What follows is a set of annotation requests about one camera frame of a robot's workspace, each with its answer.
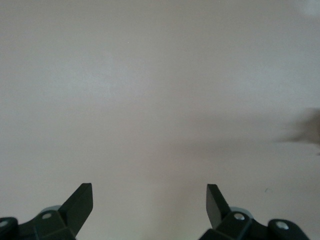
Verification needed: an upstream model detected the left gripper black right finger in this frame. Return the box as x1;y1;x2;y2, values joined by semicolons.
198;183;311;240

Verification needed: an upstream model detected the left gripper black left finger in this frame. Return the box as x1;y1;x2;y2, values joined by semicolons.
0;182;94;240

